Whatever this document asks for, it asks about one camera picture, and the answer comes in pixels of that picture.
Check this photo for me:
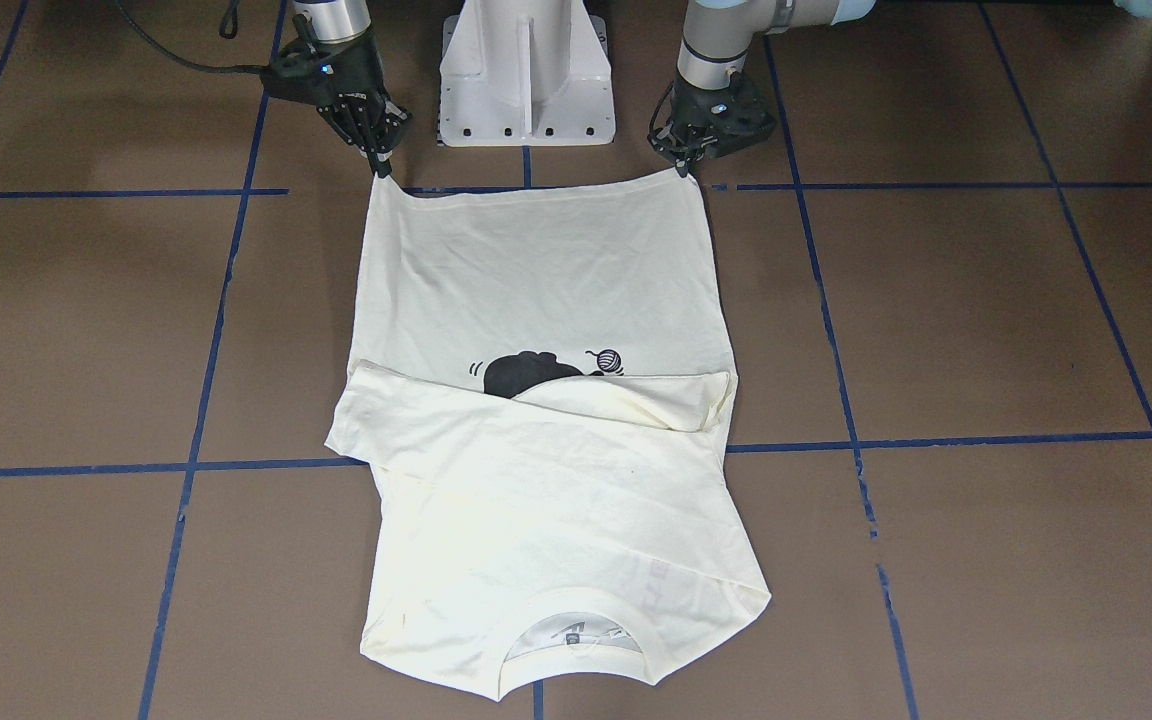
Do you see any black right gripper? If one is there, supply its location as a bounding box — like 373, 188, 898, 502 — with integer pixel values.
314, 29, 411, 179

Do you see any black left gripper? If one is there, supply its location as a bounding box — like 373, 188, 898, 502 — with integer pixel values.
647, 79, 730, 177

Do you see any cream long-sleeve cat shirt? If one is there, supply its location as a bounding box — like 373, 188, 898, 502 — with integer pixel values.
326, 170, 771, 702

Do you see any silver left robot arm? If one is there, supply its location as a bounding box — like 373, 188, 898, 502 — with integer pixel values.
647, 1, 876, 177

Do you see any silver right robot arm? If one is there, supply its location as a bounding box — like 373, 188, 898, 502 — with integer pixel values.
282, 1, 410, 179

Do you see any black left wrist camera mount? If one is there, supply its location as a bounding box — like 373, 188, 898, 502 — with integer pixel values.
717, 71, 776, 158

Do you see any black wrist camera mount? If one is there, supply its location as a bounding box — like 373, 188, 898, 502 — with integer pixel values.
717, 71, 776, 158
259, 40, 324, 108

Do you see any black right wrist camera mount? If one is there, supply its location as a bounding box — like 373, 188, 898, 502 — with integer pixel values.
259, 40, 324, 108

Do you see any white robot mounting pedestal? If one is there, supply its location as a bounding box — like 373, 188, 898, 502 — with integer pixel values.
435, 1, 617, 147

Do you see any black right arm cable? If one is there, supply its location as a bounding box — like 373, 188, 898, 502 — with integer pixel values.
116, 0, 276, 77

